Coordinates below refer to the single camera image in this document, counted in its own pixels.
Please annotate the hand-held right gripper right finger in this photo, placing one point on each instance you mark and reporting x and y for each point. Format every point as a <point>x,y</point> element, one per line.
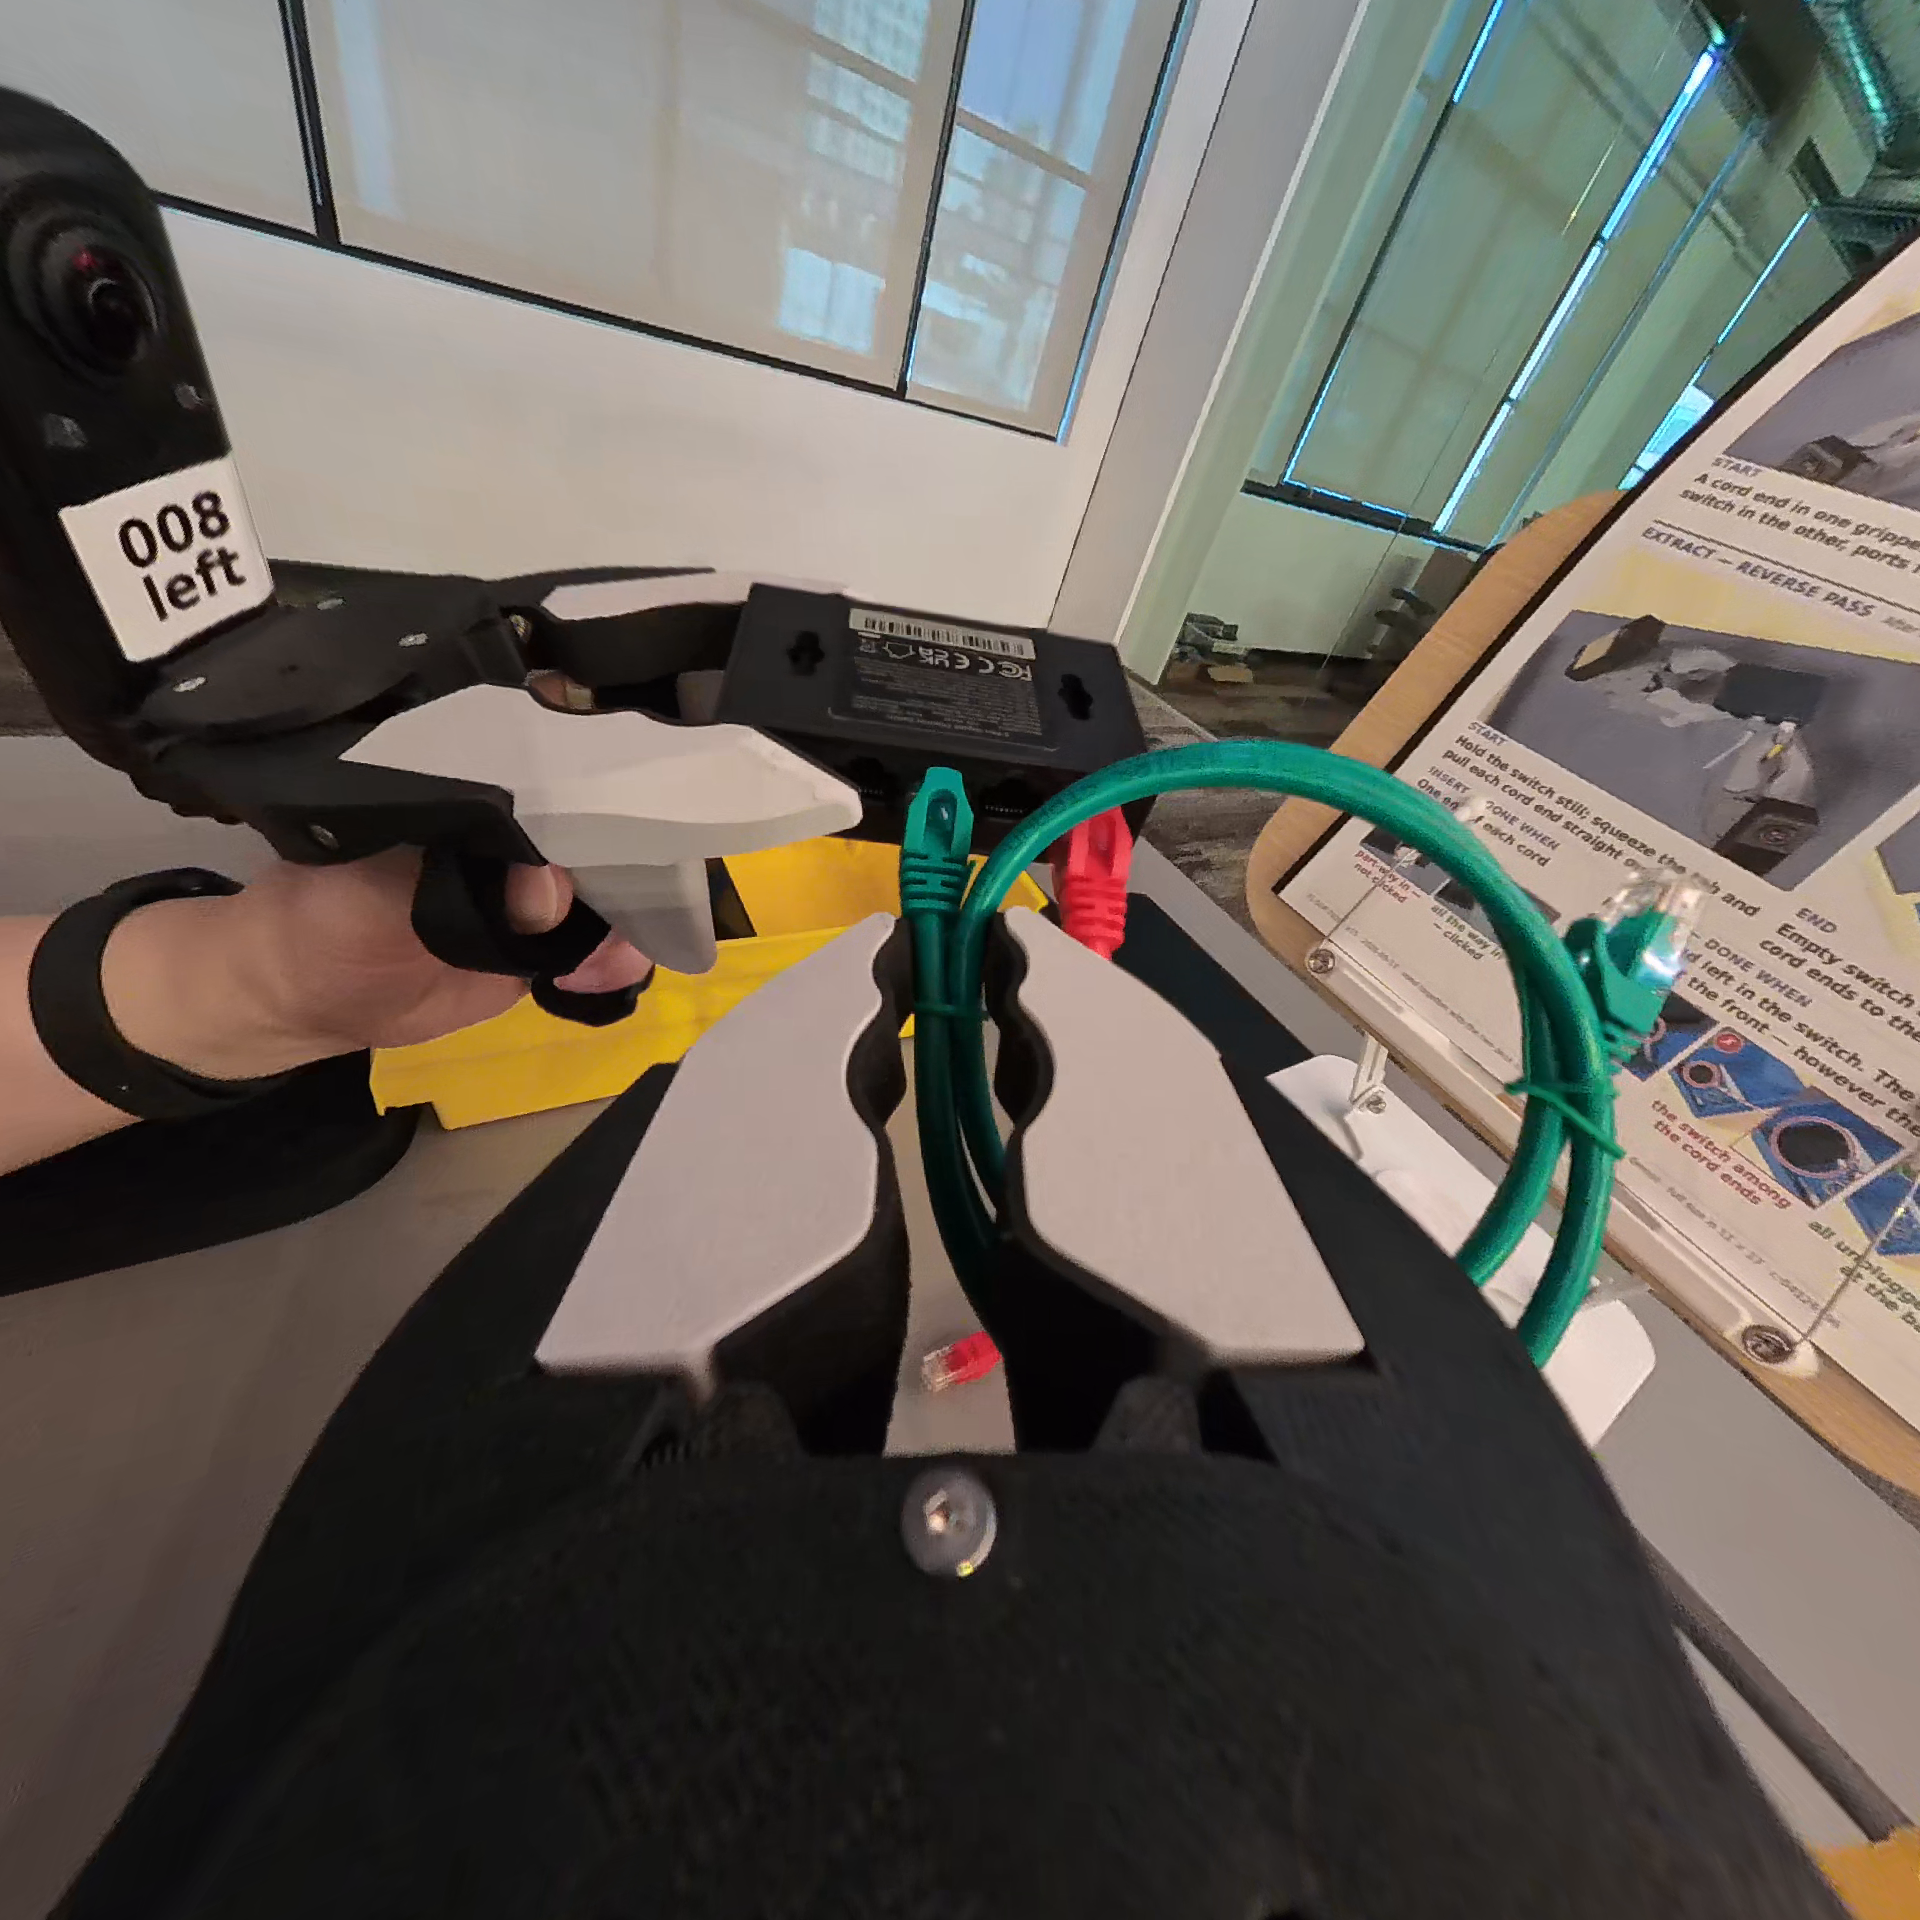
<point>1171,1198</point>

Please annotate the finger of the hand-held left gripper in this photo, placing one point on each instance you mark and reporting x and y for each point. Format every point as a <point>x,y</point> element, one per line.
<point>627,779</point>
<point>646,594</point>

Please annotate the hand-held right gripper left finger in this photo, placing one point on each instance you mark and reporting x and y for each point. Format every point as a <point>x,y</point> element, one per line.
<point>718,1198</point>

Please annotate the yellow plastic bin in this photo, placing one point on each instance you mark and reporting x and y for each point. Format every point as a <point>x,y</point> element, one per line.
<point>1881,1882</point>
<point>524,1068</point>

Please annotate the black network switch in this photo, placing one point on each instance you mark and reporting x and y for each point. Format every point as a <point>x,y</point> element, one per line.
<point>935,702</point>

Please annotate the person's left forearm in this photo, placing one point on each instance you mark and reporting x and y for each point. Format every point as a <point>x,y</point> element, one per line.
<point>32,1053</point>

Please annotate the person's left hand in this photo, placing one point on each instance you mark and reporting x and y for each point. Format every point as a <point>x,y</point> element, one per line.
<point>345,962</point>

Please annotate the large window with blind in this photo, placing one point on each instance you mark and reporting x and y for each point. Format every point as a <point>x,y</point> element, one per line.
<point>672,179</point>

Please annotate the black textured armrest pad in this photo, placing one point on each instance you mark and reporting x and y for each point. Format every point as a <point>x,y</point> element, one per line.
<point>150,1186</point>

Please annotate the printed instruction sheet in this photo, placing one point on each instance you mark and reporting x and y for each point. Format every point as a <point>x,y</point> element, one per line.
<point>1723,747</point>

